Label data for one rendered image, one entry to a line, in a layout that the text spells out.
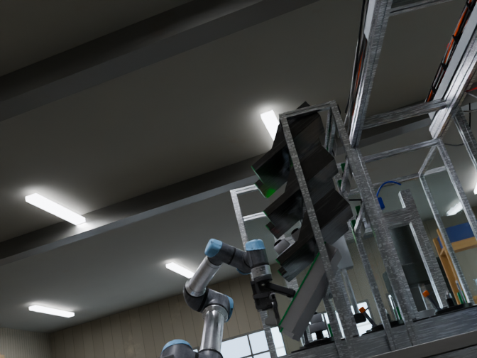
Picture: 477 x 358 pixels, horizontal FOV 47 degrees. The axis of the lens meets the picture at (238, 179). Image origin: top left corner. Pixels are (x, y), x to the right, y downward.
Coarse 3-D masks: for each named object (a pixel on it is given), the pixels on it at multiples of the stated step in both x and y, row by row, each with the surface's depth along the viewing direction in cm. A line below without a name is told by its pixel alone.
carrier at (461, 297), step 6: (456, 282) 200; (450, 294) 204; (462, 294) 199; (450, 300) 203; (462, 300) 202; (450, 306) 202; (456, 306) 196; (462, 306) 196; (468, 306) 197; (474, 306) 191; (438, 312) 200; (444, 312) 198; (450, 312) 191
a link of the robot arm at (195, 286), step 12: (216, 240) 223; (204, 252) 224; (216, 252) 220; (228, 252) 221; (204, 264) 229; (216, 264) 225; (228, 264) 224; (192, 276) 241; (204, 276) 233; (192, 288) 242; (204, 288) 247; (192, 300) 246
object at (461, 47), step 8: (368, 8) 220; (368, 16) 222; (472, 16) 241; (368, 24) 225; (472, 24) 243; (368, 32) 228; (464, 32) 252; (472, 32) 245; (464, 40) 254; (456, 48) 264; (464, 48) 256; (456, 56) 266; (456, 64) 268; (448, 72) 280; (448, 80) 283; (440, 88) 295; (440, 96) 298; (432, 112) 314; (432, 120) 320
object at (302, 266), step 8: (344, 224) 184; (336, 232) 185; (344, 232) 191; (328, 240) 185; (336, 240) 192; (312, 256) 187; (304, 264) 188; (280, 272) 181; (296, 272) 189; (288, 280) 189
